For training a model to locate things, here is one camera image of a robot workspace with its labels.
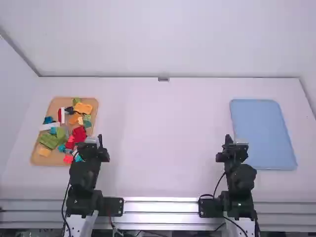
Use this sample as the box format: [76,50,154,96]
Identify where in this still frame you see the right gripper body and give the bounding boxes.
[215,144,249,165]

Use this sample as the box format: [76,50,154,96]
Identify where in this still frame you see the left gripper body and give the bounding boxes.
[74,142,111,163]

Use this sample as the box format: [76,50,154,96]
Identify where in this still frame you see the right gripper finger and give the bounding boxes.
[223,134,235,148]

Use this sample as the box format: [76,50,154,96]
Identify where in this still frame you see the blue mat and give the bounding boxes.
[229,99,299,171]

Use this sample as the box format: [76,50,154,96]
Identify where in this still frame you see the tan tray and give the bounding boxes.
[30,96,99,167]

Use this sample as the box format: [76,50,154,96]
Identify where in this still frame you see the large green toy brick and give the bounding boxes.
[38,126,68,150]

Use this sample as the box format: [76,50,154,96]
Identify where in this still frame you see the yellow toy brick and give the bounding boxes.
[37,145,53,158]

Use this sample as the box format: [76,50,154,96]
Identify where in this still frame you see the silver rails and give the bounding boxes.
[0,197,316,233]

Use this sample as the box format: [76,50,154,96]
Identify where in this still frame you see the black cable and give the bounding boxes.
[198,171,227,200]
[61,180,73,237]

